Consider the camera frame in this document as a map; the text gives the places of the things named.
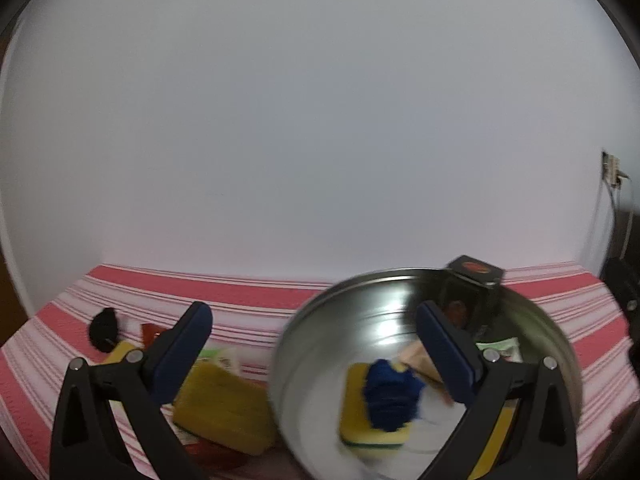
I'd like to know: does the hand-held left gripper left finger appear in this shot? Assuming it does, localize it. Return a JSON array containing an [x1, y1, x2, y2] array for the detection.
[[49, 301, 215, 480]]

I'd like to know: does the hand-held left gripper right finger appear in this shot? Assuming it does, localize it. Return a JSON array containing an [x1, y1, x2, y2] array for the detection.
[[415, 300, 580, 480]]

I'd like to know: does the pink snack packet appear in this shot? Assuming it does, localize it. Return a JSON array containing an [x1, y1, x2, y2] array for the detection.
[[398, 342, 443, 386]]

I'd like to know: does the dark red snack wrapper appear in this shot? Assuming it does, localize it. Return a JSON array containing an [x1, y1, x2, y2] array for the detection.
[[140, 322, 256, 471]]

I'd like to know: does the green snack packet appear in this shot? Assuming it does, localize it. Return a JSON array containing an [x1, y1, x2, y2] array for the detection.
[[474, 337, 522, 363]]

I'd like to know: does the blue scrubber ball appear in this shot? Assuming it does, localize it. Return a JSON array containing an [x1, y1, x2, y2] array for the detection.
[[364, 358, 427, 433]]

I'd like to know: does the black hair tie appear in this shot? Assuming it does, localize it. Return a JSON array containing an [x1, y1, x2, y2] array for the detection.
[[88, 308, 121, 350]]

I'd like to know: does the small black carton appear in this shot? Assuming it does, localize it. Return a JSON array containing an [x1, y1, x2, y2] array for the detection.
[[439, 255, 505, 346]]

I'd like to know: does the round blue cookie tin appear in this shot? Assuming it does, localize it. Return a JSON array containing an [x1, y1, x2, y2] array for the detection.
[[267, 267, 585, 480]]

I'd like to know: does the red striped tablecloth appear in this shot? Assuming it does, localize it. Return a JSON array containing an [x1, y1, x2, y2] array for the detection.
[[0, 262, 632, 480]]

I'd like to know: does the dark furniture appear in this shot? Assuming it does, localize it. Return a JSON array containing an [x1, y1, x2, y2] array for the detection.
[[600, 256, 640, 313]]

